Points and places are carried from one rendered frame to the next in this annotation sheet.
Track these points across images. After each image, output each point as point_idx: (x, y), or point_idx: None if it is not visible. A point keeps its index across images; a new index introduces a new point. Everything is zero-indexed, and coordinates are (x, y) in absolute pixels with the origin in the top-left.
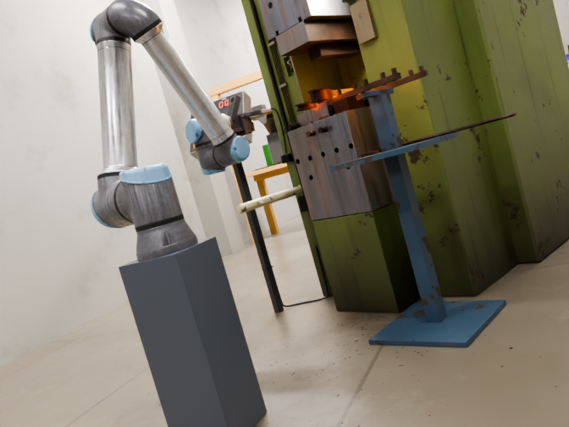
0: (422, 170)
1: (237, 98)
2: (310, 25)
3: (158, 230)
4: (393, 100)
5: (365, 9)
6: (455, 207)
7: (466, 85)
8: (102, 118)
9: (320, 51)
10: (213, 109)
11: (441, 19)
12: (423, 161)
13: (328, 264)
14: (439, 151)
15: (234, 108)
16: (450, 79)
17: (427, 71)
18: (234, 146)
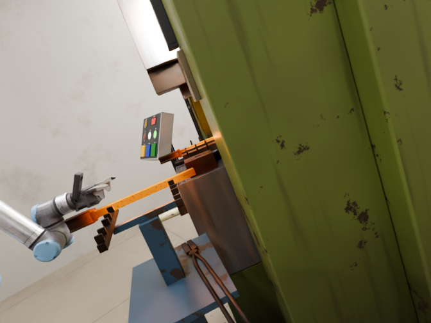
0: (265, 259)
1: (76, 178)
2: (157, 74)
3: None
4: (230, 174)
5: (181, 65)
6: (294, 318)
7: (349, 145)
8: None
9: (182, 94)
10: (7, 225)
11: (297, 56)
12: (263, 252)
13: None
14: (269, 257)
15: (74, 187)
16: (306, 149)
17: (185, 208)
18: (34, 255)
